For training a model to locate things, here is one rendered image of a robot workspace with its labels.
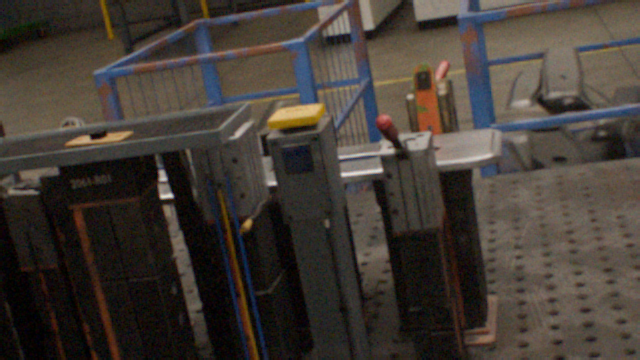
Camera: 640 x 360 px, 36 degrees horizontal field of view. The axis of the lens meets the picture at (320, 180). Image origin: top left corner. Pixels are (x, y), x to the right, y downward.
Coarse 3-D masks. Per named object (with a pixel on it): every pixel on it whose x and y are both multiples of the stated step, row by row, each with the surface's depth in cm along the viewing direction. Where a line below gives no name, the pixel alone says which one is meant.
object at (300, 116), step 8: (312, 104) 120; (320, 104) 120; (280, 112) 120; (288, 112) 119; (296, 112) 118; (304, 112) 117; (312, 112) 116; (320, 112) 118; (272, 120) 116; (280, 120) 116; (288, 120) 116; (296, 120) 115; (304, 120) 115; (312, 120) 115; (272, 128) 116; (280, 128) 116; (296, 128) 118; (304, 128) 118
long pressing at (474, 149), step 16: (368, 144) 161; (448, 144) 152; (464, 144) 150; (480, 144) 148; (496, 144) 148; (368, 160) 151; (448, 160) 142; (464, 160) 141; (480, 160) 141; (496, 160) 142; (160, 176) 166; (272, 176) 153; (352, 176) 145; (368, 176) 145; (160, 192) 156; (272, 192) 149
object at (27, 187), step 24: (24, 192) 141; (24, 216) 141; (48, 216) 141; (24, 240) 142; (48, 240) 141; (24, 264) 143; (48, 264) 143; (48, 288) 145; (72, 288) 147; (48, 312) 145; (72, 312) 146; (72, 336) 147
